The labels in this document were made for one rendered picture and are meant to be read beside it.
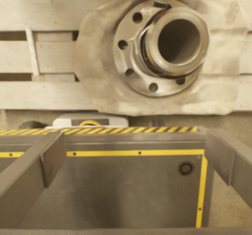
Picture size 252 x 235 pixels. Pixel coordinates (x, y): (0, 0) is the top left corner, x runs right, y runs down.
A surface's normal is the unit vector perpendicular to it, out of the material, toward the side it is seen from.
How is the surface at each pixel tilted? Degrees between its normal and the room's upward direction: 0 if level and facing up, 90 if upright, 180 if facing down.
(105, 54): 60
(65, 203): 0
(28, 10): 0
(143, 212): 0
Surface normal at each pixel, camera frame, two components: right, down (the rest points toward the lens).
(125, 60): -0.01, 0.25
